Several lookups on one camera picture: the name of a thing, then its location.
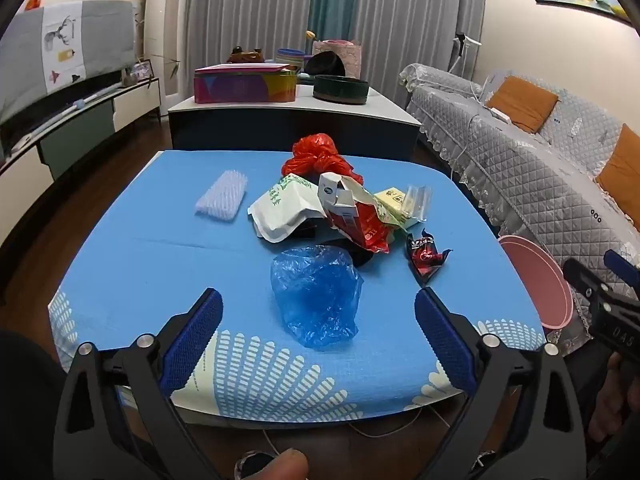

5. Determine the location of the black bowl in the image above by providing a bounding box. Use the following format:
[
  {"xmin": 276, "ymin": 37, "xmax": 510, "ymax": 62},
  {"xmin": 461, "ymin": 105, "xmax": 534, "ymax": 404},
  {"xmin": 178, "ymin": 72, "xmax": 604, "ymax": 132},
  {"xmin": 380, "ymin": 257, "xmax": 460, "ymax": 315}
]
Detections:
[{"xmin": 305, "ymin": 51, "xmax": 347, "ymax": 78}]

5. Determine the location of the brown tea ornament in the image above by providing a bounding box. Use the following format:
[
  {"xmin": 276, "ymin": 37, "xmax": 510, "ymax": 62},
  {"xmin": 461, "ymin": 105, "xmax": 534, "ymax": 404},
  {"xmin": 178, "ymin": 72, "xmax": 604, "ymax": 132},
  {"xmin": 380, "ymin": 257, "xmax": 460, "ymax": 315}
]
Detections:
[{"xmin": 229, "ymin": 46, "xmax": 265, "ymax": 64}]

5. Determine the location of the white floor stand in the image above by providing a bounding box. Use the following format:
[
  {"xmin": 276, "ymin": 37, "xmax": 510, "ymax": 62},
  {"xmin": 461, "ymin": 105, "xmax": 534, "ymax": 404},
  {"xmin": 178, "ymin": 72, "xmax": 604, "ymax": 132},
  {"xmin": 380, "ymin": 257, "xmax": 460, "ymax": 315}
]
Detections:
[{"xmin": 452, "ymin": 32, "xmax": 483, "ymax": 81}]

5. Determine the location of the person's right hand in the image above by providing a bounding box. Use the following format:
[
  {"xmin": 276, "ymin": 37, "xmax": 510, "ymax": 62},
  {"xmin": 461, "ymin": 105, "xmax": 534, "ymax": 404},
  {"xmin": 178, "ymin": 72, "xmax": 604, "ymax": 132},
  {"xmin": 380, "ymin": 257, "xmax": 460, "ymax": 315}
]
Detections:
[{"xmin": 587, "ymin": 350, "xmax": 633, "ymax": 443}]

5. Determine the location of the yellow tissue pack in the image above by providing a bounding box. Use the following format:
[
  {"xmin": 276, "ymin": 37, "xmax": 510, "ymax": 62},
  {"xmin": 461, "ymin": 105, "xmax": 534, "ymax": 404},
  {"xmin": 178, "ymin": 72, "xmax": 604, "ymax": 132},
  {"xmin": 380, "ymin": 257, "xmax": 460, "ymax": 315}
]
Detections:
[{"xmin": 374, "ymin": 186, "xmax": 416, "ymax": 226}]

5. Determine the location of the white foam net sleeve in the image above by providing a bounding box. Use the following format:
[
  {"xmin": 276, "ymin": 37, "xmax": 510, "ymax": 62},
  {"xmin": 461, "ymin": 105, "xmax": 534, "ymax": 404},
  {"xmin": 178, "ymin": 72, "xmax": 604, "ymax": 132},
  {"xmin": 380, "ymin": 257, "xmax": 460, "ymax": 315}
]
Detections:
[{"xmin": 194, "ymin": 170, "xmax": 249, "ymax": 222}]

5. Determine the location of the white paper bag green print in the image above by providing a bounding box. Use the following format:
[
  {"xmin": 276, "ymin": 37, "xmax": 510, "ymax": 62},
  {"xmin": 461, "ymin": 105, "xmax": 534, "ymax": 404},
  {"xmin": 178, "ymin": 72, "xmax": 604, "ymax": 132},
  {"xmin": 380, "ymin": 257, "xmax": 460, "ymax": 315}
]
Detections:
[{"xmin": 248, "ymin": 173, "xmax": 328, "ymax": 244}]

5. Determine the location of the colourful tin box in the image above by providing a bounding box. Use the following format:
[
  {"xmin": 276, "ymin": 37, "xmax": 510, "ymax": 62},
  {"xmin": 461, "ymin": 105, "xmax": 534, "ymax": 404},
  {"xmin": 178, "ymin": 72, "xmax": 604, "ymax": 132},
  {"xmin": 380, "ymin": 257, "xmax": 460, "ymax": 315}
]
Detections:
[{"xmin": 194, "ymin": 62, "xmax": 298, "ymax": 105}]

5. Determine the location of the white long rod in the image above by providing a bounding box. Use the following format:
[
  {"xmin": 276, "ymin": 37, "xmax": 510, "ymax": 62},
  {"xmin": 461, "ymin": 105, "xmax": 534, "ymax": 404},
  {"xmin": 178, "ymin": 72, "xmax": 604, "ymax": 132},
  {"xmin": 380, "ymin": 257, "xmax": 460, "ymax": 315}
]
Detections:
[{"xmin": 27, "ymin": 82, "xmax": 126, "ymax": 136}]

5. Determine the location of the pink trash bin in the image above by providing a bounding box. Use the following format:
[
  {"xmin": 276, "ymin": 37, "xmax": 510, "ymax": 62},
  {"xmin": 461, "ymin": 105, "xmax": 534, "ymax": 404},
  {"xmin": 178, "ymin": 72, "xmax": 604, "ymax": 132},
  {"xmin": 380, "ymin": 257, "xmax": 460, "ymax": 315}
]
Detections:
[{"xmin": 498, "ymin": 235, "xmax": 573, "ymax": 331}]

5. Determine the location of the television with grey cover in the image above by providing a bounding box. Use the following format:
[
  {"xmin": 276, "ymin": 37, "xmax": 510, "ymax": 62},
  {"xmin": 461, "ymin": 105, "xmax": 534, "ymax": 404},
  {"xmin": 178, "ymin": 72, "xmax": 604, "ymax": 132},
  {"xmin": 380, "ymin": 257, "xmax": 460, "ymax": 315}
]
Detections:
[{"xmin": 0, "ymin": 0, "xmax": 138, "ymax": 126}]

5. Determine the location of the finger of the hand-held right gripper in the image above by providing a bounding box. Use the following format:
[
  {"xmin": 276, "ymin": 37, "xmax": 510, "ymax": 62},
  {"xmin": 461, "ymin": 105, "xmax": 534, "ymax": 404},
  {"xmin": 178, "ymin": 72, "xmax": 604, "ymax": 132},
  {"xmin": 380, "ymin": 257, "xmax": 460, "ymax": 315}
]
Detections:
[
  {"xmin": 563, "ymin": 258, "xmax": 618, "ymax": 311},
  {"xmin": 603, "ymin": 249, "xmax": 640, "ymax": 291}
]

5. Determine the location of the clear zip bag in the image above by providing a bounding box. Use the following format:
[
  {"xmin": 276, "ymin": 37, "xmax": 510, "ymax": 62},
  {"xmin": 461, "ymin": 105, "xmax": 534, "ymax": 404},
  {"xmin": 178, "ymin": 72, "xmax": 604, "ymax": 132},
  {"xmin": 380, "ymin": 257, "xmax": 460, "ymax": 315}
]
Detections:
[{"xmin": 400, "ymin": 184, "xmax": 433, "ymax": 223}]

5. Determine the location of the blue patterned tablecloth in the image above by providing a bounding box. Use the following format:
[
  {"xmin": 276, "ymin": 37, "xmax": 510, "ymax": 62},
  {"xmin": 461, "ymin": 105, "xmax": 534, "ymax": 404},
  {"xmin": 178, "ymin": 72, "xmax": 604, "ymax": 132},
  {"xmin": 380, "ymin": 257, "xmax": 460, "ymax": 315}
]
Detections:
[{"xmin": 47, "ymin": 149, "xmax": 548, "ymax": 418}]

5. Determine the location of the dark round green bowl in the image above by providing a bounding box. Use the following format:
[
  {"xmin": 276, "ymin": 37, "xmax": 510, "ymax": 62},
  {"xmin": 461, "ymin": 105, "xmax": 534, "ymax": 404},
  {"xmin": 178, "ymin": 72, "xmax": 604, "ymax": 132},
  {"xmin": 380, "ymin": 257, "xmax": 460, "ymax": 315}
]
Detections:
[{"xmin": 313, "ymin": 75, "xmax": 370, "ymax": 106}]

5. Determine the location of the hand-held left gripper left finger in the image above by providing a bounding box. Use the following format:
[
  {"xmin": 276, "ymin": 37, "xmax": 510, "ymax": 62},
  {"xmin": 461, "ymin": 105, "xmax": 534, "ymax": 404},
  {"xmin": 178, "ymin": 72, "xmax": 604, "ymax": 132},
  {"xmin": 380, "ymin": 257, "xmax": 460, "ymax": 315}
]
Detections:
[{"xmin": 52, "ymin": 287, "xmax": 224, "ymax": 480}]

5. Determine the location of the white green television cabinet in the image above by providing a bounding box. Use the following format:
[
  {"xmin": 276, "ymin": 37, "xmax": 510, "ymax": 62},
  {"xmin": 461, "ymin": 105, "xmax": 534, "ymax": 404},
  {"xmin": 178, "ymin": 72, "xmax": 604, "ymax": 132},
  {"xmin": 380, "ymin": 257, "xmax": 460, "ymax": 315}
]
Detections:
[{"xmin": 0, "ymin": 76, "xmax": 163, "ymax": 196}]

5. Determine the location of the red snack packet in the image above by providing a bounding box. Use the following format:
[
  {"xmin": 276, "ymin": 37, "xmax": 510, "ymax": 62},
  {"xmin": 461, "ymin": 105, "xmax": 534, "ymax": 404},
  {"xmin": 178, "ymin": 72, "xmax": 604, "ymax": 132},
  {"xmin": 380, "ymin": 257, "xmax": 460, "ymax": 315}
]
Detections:
[{"xmin": 327, "ymin": 180, "xmax": 408, "ymax": 255}]

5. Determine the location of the pink gift bag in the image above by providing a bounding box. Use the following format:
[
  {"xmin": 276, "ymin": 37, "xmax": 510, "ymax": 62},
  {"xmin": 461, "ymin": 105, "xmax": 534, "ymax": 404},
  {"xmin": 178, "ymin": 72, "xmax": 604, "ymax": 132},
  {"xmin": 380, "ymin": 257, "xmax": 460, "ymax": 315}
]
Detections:
[{"xmin": 312, "ymin": 39, "xmax": 363, "ymax": 81}]

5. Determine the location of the red black candy wrapper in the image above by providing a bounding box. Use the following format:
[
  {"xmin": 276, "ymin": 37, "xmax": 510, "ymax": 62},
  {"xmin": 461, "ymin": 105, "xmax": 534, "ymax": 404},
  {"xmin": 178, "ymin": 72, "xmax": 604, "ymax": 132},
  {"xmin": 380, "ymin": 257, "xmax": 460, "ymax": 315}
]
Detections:
[{"xmin": 405, "ymin": 229, "xmax": 453, "ymax": 281}]

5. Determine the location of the red plastic bag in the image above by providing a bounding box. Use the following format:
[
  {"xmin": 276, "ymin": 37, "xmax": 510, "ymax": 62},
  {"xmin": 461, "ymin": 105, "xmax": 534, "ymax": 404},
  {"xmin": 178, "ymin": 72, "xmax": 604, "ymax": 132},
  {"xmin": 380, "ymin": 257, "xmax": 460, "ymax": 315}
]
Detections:
[{"xmin": 281, "ymin": 133, "xmax": 366, "ymax": 186}]

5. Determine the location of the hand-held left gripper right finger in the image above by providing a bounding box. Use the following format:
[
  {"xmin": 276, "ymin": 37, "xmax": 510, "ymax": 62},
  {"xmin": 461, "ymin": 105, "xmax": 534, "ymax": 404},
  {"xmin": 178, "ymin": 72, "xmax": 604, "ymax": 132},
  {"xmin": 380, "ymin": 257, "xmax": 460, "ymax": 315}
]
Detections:
[{"xmin": 414, "ymin": 286, "xmax": 588, "ymax": 480}]

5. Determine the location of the person's left hand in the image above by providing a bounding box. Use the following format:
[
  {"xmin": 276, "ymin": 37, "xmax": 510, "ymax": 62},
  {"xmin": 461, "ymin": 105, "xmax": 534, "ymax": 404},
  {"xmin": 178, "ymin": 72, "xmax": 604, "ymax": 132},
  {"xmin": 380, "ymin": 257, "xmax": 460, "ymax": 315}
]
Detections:
[{"xmin": 240, "ymin": 449, "xmax": 309, "ymax": 480}]

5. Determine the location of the grey curtain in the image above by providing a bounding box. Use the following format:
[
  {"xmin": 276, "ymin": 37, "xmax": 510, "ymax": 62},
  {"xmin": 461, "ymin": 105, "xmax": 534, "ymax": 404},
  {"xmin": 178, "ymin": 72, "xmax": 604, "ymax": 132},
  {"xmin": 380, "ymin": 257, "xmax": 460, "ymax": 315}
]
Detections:
[
  {"xmin": 182, "ymin": 0, "xmax": 317, "ymax": 68},
  {"xmin": 350, "ymin": 0, "xmax": 488, "ymax": 101}
]

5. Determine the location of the stack of coloured bowls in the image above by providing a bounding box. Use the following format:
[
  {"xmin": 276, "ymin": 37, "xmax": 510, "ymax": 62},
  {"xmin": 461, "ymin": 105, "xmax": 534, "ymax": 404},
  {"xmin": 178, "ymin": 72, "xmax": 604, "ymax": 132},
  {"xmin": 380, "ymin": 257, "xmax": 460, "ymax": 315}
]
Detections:
[{"xmin": 276, "ymin": 48, "xmax": 307, "ymax": 72}]

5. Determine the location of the blue plastic bag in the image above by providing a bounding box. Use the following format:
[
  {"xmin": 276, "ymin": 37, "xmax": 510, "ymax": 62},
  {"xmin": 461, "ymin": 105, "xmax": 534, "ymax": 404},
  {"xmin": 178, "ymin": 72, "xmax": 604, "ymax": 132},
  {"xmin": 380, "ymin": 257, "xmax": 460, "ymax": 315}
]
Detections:
[{"xmin": 270, "ymin": 245, "xmax": 364, "ymax": 348}]

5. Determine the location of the dark coffee table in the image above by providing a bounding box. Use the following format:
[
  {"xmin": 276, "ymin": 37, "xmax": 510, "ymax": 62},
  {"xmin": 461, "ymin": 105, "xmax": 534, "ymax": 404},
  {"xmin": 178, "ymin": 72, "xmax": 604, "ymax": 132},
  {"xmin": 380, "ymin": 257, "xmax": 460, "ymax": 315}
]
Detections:
[{"xmin": 167, "ymin": 84, "xmax": 421, "ymax": 163}]

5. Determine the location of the small white carton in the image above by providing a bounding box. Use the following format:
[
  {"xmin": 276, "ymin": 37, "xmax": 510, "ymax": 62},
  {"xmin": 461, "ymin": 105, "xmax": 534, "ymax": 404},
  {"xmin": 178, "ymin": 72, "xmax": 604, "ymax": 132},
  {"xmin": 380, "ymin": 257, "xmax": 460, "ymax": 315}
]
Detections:
[{"xmin": 318, "ymin": 172, "xmax": 368, "ymax": 231}]

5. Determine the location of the grey quilted sofa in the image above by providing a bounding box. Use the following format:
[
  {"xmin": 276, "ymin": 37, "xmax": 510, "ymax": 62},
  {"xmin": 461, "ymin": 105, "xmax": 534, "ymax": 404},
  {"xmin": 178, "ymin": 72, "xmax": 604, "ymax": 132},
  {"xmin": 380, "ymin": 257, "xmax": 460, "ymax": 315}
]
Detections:
[{"xmin": 399, "ymin": 62, "xmax": 640, "ymax": 356}]

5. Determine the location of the orange cushion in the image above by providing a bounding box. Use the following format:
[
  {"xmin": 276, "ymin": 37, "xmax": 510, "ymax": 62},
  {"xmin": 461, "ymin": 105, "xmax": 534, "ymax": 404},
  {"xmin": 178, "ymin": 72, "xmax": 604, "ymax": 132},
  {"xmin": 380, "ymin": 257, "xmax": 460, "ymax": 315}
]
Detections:
[
  {"xmin": 485, "ymin": 76, "xmax": 559, "ymax": 134},
  {"xmin": 595, "ymin": 124, "xmax": 640, "ymax": 218}
]

